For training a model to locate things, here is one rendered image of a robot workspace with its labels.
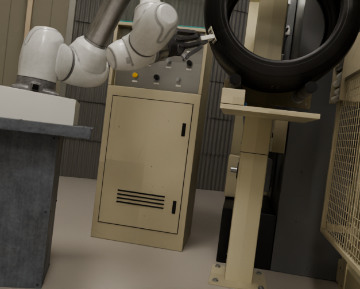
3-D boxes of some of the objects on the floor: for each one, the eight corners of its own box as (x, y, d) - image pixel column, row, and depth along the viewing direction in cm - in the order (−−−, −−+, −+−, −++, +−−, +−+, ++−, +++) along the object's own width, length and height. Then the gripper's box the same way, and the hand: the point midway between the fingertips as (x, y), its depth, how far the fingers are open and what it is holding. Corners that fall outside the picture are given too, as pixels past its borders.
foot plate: (212, 265, 212) (212, 261, 212) (263, 274, 208) (264, 270, 208) (208, 284, 186) (208, 279, 186) (267, 294, 182) (267, 289, 182)
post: (224, 272, 204) (288, -233, 197) (250, 277, 202) (317, -233, 195) (223, 281, 191) (291, -259, 184) (251, 286, 190) (322, -260, 182)
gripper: (150, 35, 144) (200, 26, 158) (164, 69, 144) (213, 57, 157) (160, 24, 138) (211, 16, 151) (175, 59, 137) (225, 48, 151)
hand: (205, 38), depth 152 cm, fingers closed
